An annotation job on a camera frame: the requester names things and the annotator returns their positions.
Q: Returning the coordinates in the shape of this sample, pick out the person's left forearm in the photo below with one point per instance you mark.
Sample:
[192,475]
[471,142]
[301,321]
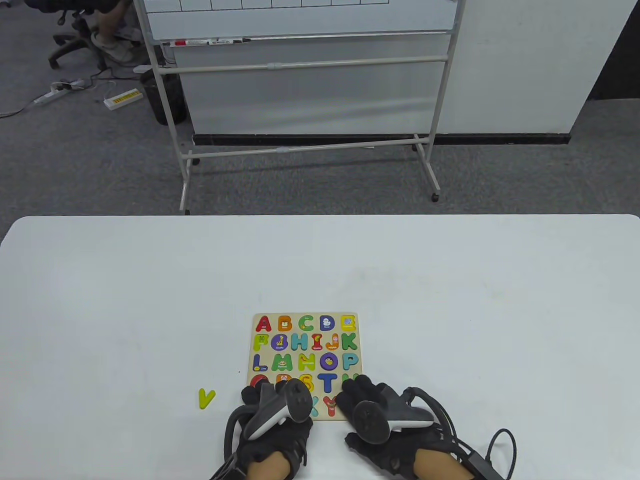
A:
[267,467]

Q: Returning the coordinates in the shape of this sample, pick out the yellow-green wooden letter piece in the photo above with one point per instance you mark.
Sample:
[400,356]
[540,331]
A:
[205,398]

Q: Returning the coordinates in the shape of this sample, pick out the grey controller on right glove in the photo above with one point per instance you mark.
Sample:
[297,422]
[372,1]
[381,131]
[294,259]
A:
[380,417]

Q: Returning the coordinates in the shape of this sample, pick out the black whiteboard marker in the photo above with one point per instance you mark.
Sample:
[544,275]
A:
[230,40]

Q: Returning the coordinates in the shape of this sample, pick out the wooden alphabet puzzle board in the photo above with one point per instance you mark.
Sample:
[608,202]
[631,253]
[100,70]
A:
[251,370]

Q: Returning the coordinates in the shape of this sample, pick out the whiteboard on rolling stand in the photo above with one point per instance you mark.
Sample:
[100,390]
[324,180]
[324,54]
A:
[300,15]

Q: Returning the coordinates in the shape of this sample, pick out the grey controller on glove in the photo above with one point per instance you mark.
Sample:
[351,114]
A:
[280,407]
[380,417]

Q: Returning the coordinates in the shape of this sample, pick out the person's right forearm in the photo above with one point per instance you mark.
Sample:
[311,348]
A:
[440,465]

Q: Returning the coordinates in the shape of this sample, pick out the black baseboard strip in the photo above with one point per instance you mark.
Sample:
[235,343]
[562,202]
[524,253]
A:
[380,138]

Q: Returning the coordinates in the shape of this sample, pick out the set of colourful letter pieces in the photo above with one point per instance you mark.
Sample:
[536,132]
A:
[305,350]

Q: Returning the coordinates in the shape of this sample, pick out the person's right hand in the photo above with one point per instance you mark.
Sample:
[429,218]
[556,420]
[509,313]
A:
[395,450]

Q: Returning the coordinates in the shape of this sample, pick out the person's left hand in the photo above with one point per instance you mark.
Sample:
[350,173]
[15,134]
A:
[270,447]

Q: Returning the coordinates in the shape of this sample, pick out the grey controller on left glove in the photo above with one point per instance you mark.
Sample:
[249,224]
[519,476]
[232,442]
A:
[280,407]

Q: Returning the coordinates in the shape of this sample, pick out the black office chair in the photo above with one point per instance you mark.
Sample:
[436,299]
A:
[75,35]

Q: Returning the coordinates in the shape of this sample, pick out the black waste bin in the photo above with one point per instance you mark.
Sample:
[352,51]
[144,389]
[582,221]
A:
[160,95]

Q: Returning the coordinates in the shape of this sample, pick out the person's right fingers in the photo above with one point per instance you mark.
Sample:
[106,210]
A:
[362,387]

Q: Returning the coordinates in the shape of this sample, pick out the white and yellow power strip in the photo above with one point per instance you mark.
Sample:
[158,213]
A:
[123,98]

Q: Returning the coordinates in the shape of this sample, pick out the red whiteboard marker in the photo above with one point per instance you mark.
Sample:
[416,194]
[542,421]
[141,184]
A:
[187,43]

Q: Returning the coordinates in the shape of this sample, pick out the person's left fingers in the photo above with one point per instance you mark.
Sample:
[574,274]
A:
[251,392]

